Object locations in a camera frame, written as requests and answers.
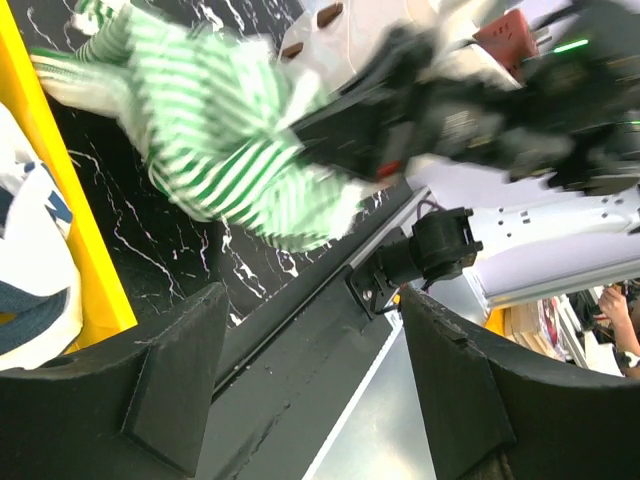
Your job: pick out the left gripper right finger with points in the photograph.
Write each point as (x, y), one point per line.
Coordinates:
(495, 410)

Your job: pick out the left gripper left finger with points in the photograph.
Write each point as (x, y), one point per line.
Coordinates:
(133, 406)

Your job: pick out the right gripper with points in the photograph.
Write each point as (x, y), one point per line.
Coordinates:
(452, 99)

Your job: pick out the green striped tank top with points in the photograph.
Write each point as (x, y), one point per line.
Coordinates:
(211, 116)

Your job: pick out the white tank top navy trim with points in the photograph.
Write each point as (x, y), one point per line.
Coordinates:
(41, 307)

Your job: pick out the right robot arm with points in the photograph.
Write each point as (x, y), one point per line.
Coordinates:
(477, 219)

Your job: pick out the white rectangular bin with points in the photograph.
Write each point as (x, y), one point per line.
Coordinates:
(338, 39)

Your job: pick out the red brown plug cube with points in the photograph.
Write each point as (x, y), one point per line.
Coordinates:
(509, 41)

